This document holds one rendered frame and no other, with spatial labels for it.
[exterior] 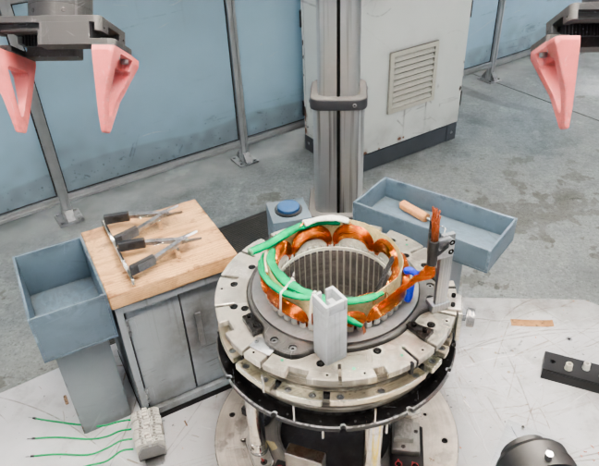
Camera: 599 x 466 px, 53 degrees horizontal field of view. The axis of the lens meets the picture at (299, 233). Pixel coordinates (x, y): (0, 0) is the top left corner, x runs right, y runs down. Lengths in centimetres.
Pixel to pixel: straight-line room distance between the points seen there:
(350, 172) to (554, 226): 191
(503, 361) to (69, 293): 77
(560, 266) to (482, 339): 159
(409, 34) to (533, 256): 124
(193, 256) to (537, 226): 226
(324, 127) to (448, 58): 230
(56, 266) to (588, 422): 91
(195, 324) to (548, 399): 61
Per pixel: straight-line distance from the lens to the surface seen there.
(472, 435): 106
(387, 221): 101
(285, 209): 106
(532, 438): 29
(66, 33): 59
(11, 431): 117
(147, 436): 102
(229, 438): 102
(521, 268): 272
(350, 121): 117
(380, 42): 306
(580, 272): 278
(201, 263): 92
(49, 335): 93
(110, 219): 102
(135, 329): 95
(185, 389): 108
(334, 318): 66
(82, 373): 102
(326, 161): 121
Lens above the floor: 162
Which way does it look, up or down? 35 degrees down
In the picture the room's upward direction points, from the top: 3 degrees counter-clockwise
